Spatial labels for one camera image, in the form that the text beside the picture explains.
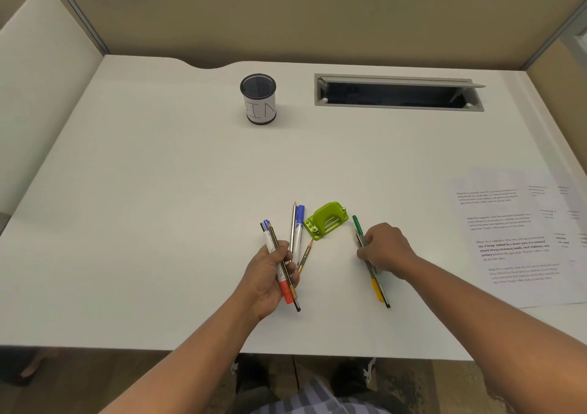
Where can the person's left hand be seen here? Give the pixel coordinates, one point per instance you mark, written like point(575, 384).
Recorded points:
point(263, 285)

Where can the person's right hand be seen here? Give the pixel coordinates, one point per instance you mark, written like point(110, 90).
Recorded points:
point(390, 248)

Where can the white marker red end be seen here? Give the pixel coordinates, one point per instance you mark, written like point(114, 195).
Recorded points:
point(287, 291)

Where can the black yellow striped pencil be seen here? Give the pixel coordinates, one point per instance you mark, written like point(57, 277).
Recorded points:
point(297, 306)
point(387, 303)

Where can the green capped pen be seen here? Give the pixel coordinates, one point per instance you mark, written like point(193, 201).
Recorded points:
point(357, 225)

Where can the yellow barrel pen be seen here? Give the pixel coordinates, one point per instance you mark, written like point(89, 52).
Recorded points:
point(378, 292)

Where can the green hole punch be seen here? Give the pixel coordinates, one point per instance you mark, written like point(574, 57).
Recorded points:
point(326, 218)

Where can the stack of printed paper sheets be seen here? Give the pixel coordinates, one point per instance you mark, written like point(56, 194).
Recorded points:
point(513, 253)

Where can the person's right forearm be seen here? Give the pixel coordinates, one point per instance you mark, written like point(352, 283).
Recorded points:
point(495, 335)

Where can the person's left forearm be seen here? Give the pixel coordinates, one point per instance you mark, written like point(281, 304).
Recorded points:
point(192, 363)

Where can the person's right black shoe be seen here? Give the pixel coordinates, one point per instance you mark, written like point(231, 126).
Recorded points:
point(351, 377)

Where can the black mesh pen cup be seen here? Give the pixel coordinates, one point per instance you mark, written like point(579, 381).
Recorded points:
point(259, 111)

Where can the cream rounded desk divider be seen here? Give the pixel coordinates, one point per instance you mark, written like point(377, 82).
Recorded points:
point(46, 106)

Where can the grey partition post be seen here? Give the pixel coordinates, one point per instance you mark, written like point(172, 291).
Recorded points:
point(78, 14)
point(550, 37)

